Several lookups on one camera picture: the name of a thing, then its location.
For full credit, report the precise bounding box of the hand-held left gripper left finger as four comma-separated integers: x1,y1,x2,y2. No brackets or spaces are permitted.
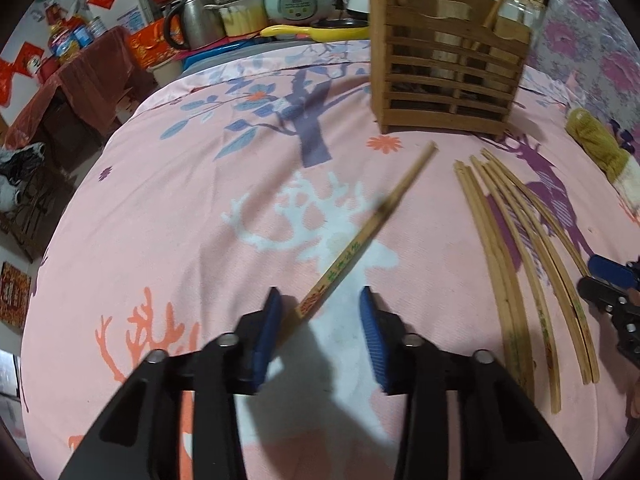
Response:
59,286,286,480

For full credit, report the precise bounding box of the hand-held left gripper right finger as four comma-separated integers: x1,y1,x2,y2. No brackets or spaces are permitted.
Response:
359,286,583,480

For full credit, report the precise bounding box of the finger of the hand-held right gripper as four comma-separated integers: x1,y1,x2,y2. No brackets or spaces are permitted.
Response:
576,277,640,323
587,254,640,291

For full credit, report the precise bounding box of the group of wooden chopsticks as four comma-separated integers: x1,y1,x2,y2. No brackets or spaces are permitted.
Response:
452,147,601,415

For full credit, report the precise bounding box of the slatted wooden chopstick holder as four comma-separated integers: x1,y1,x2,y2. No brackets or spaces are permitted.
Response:
367,0,532,136

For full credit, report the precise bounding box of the yellow-white cloth rag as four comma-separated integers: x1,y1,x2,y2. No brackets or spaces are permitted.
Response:
565,107,640,201

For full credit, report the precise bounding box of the pink deer print bed sheet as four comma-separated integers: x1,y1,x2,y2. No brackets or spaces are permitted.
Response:
22,40,640,480

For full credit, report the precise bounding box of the purple floral cloth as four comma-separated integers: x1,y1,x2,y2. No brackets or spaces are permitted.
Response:
530,0,640,161

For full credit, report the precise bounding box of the glass jar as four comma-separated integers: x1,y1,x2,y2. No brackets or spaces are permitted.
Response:
495,0,546,31

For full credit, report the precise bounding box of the blue plastic tray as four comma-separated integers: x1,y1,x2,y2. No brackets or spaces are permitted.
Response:
182,40,251,68

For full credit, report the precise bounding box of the pair of shoes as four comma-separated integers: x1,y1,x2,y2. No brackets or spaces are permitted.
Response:
0,142,48,211

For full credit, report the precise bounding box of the yellow pan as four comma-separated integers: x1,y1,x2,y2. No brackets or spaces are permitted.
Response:
260,24,371,43

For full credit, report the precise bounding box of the table with red cloth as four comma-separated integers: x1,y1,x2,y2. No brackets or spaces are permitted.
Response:
2,27,156,171

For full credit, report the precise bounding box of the red printed box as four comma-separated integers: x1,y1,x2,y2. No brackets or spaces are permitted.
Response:
127,20,183,68

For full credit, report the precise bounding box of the dark frying pan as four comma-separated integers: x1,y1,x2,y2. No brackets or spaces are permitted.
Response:
311,17,370,30

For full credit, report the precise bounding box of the steel pot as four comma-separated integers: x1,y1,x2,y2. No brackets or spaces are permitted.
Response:
205,0,268,37

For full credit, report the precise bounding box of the stainless steel kettle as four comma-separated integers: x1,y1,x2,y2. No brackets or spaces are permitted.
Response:
165,0,226,52

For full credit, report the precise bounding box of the blue tin can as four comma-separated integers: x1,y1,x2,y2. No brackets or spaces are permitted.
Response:
72,24,96,50

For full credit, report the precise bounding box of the cooking oil bottle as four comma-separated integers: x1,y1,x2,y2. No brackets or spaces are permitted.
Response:
49,17,83,63

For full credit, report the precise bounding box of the red paper figure decoration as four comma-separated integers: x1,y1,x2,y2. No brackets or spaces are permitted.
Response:
15,42,47,80

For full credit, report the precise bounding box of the red framed wall picture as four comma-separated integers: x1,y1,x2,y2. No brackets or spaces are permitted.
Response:
0,261,32,333

